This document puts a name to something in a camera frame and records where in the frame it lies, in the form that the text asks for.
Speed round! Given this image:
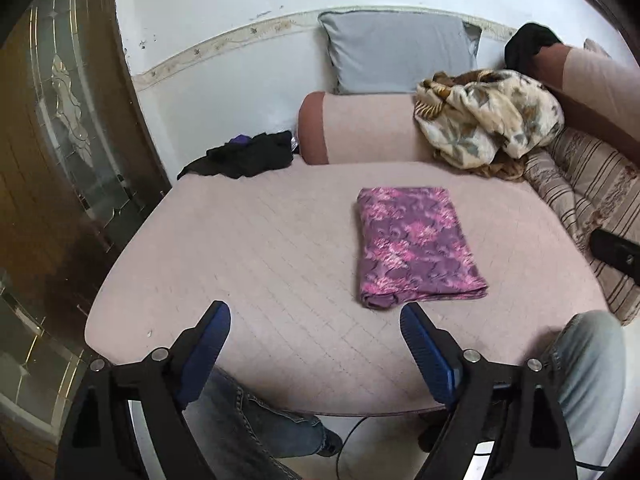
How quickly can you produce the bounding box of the black left shoe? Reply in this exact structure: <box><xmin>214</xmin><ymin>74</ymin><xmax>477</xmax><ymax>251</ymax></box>
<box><xmin>316</xmin><ymin>428</ymin><xmax>343</xmax><ymax>458</ymax></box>

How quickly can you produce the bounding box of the black garment on backrest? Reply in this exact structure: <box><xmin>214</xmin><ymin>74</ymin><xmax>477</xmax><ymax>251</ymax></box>
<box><xmin>503</xmin><ymin>23</ymin><xmax>562</xmax><ymax>75</ymax></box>

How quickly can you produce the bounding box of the wooden glass door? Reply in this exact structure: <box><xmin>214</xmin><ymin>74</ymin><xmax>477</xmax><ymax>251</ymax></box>
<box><xmin>1</xmin><ymin>0</ymin><xmax>168</xmax><ymax>479</ymax></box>

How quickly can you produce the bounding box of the brown cloth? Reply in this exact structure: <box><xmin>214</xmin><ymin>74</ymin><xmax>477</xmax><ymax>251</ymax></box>
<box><xmin>468</xmin><ymin>151</ymin><xmax>528</xmax><ymax>182</ymax></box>

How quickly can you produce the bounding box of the pink quilted mattress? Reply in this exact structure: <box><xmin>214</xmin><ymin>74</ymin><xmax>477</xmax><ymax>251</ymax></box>
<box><xmin>85</xmin><ymin>159</ymin><xmax>606</xmax><ymax>416</ymax></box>

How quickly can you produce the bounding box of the pink cylindrical bolster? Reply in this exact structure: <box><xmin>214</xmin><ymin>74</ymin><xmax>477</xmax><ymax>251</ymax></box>
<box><xmin>297</xmin><ymin>91</ymin><xmax>433</xmax><ymax>165</ymax></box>

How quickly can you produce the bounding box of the pink sofa backrest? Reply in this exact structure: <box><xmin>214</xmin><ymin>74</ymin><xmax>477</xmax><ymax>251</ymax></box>
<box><xmin>530</xmin><ymin>44</ymin><xmax>639</xmax><ymax>164</ymax></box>

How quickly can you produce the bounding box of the person's left jeans leg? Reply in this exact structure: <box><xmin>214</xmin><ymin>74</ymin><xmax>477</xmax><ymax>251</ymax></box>
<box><xmin>184</xmin><ymin>368</ymin><xmax>328</xmax><ymax>480</ymax></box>

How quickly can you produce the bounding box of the person's jeans leg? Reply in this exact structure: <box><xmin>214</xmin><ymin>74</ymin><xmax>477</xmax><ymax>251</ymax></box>
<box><xmin>542</xmin><ymin>311</ymin><xmax>626</xmax><ymax>479</ymax></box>
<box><xmin>184</xmin><ymin>368</ymin><xmax>328</xmax><ymax>480</ymax></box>

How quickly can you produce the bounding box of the grey pillow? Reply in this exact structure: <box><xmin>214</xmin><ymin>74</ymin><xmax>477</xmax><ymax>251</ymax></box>
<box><xmin>319</xmin><ymin>10</ymin><xmax>482</xmax><ymax>94</ymax></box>

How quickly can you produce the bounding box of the black cable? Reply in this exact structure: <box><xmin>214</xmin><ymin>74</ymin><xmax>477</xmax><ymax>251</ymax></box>
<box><xmin>334</xmin><ymin>415</ymin><xmax>371</xmax><ymax>480</ymax></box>

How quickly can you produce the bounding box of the striped beige cushion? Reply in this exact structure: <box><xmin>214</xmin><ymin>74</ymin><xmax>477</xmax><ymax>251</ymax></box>
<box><xmin>524</xmin><ymin>128</ymin><xmax>639</xmax><ymax>325</ymax></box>

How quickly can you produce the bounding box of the person's right jeans leg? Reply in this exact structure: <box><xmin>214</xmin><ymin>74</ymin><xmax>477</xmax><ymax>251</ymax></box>
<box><xmin>542</xmin><ymin>311</ymin><xmax>626</xmax><ymax>479</ymax></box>

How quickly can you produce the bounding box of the cream floral fleece blanket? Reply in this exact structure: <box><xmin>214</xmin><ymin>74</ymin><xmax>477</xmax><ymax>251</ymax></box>
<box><xmin>413</xmin><ymin>70</ymin><xmax>565</xmax><ymax>171</ymax></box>

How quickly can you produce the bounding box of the purple floral cloth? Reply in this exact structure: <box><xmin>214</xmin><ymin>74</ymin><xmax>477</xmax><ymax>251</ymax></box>
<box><xmin>357</xmin><ymin>188</ymin><xmax>488</xmax><ymax>310</ymax></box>

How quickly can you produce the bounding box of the black clothes pile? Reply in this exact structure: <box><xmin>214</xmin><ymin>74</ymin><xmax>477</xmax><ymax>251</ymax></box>
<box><xmin>177</xmin><ymin>130</ymin><xmax>294</xmax><ymax>180</ymax></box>

